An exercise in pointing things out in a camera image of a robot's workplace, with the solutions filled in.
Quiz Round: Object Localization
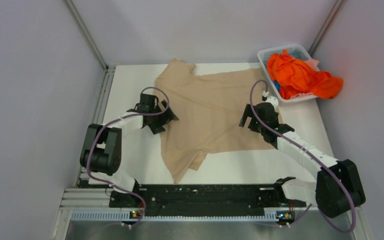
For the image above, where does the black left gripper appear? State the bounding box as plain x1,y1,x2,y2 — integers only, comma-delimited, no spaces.
148,100,179,134

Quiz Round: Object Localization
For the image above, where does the beige t shirt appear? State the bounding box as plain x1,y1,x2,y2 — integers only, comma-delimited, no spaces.
154,59,272,183

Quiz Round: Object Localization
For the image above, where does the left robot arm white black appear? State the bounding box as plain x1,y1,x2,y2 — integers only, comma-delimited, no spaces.
79,93,179,209

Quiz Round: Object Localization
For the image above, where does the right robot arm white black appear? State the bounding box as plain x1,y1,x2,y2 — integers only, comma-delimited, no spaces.
239,102,366,218

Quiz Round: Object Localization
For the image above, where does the orange t shirt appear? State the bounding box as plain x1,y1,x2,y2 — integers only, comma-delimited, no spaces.
271,57,344,99

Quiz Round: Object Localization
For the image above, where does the white plastic laundry basket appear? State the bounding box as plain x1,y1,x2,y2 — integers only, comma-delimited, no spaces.
257,43,319,105

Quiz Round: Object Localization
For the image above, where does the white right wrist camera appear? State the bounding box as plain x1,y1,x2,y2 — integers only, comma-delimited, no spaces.
262,94,279,109

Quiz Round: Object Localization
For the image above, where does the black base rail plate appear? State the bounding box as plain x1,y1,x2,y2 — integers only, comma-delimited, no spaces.
109,183,306,217

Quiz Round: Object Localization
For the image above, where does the aluminium frame rail left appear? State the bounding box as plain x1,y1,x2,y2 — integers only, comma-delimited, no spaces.
50,65,116,240

